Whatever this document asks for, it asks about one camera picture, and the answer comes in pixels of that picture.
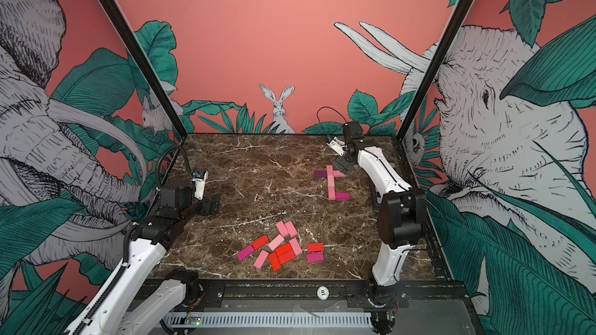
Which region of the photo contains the white slotted cable duct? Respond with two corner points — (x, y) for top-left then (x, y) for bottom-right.
(162, 312), (373, 329)

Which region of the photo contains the black left frame post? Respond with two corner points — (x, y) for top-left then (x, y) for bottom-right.
(98, 0), (188, 141)

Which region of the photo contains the black frame post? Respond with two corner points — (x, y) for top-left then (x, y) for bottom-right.
(98, 0), (188, 141)
(397, 0), (474, 144)

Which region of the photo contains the red block bottom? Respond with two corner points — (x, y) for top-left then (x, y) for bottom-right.
(268, 253), (282, 271)

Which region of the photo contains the red block large center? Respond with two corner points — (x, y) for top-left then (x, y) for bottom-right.
(275, 243), (296, 265)

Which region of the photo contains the magenta block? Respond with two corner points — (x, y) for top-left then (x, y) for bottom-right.
(307, 251), (324, 264)
(237, 245), (255, 261)
(335, 192), (350, 200)

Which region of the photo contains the black front rail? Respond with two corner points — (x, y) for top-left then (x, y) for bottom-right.
(194, 279), (473, 311)

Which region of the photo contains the pink block horizontal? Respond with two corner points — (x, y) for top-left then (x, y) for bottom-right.
(327, 187), (336, 200)

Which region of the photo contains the pink block pair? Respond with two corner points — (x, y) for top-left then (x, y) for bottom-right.
(285, 221), (298, 238)
(276, 221), (290, 237)

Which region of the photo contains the red block upper left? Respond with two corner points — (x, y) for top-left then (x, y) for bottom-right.
(251, 235), (270, 251)

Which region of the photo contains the black white checkerboard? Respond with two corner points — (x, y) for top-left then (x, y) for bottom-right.
(369, 181), (383, 211)

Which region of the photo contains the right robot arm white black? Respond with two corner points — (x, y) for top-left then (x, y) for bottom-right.
(333, 121), (428, 308)

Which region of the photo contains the pink block beside red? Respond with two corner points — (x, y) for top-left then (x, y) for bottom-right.
(289, 238), (303, 256)

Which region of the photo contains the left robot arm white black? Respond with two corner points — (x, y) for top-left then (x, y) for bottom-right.
(65, 171), (220, 334)

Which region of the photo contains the black corrugated cable hose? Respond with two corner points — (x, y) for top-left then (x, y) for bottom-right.
(155, 145), (194, 187)

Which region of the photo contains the black right frame post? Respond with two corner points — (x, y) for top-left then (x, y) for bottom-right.
(397, 0), (474, 144)

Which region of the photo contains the red block right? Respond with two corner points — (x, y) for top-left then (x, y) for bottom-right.
(307, 243), (324, 253)

